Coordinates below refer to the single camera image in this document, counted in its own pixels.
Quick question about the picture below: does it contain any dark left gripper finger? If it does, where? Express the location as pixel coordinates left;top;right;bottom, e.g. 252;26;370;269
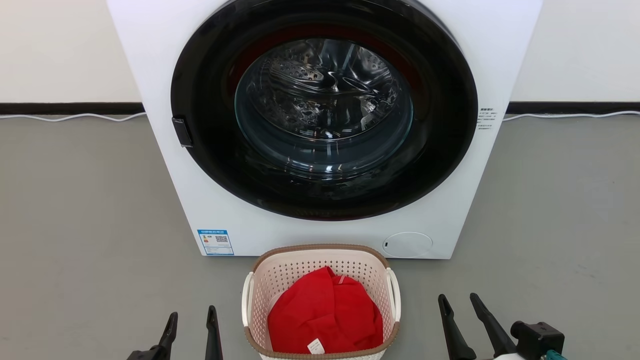
205;306;224;360
150;312;179;360

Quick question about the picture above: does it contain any white text sticker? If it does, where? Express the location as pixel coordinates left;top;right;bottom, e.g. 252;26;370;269
477;106;498;132

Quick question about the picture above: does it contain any white laundry basket brown rim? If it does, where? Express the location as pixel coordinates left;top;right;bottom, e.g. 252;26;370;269
241;244;402;360

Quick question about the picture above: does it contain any red garment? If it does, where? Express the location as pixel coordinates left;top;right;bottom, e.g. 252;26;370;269
267;266;384;355

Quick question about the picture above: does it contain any blue energy label sticker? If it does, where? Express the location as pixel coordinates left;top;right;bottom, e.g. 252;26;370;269
197;229;235;256

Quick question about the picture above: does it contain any steel washer drum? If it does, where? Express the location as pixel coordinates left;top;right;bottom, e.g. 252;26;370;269
234;39;415;176

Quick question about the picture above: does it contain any white front-load washing machine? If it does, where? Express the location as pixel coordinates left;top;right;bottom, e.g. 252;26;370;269
106;0;544;260

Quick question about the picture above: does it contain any black round washer door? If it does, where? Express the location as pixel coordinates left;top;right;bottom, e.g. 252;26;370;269
170;0;479;222

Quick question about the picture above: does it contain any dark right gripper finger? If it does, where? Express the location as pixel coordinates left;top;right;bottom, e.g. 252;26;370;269
438;294;477;360
470;293;517;358

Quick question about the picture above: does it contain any round white filter cover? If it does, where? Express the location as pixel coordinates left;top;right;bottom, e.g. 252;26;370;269
382;231;434;259

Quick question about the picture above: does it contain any black door handle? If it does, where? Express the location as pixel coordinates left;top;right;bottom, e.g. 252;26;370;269
171;116;194;148

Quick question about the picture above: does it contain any white floor cable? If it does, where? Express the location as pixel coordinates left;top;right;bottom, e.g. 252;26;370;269
0;112;147;122
502;110;640;122

